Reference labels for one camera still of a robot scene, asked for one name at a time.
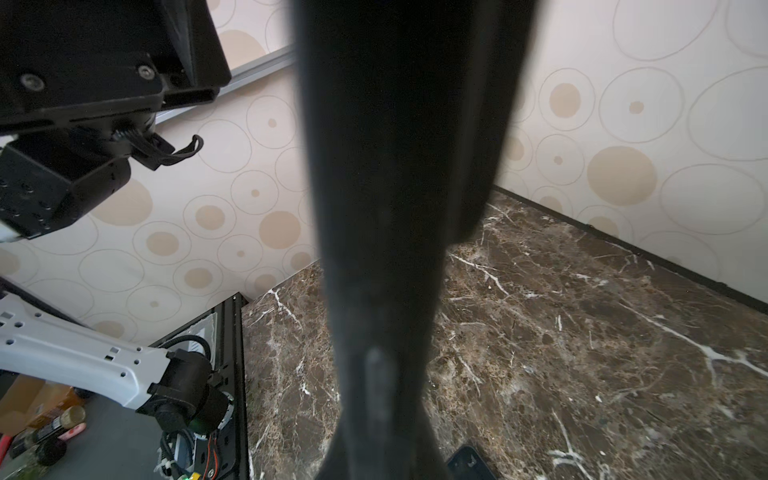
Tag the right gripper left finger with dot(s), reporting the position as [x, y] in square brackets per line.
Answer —
[342, 460]

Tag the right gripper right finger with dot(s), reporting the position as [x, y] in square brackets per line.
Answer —
[428, 464]

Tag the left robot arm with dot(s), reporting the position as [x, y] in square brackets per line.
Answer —
[81, 85]

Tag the black phone near right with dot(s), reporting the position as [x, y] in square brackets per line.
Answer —
[467, 464]

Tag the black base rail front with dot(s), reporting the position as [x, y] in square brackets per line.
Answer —
[226, 456]

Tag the aluminium rail left wall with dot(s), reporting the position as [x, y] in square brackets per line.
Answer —
[242, 76]

